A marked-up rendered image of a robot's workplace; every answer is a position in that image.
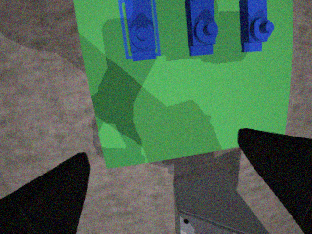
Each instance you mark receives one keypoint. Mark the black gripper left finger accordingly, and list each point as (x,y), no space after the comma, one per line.
(50,204)

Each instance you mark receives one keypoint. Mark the blue micro servo with orange cable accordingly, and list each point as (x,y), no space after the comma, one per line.
(140,26)

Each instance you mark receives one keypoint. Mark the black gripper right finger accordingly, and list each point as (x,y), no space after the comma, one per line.
(285,163)

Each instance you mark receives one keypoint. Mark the green flat plate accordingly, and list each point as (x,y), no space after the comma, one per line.
(220,66)

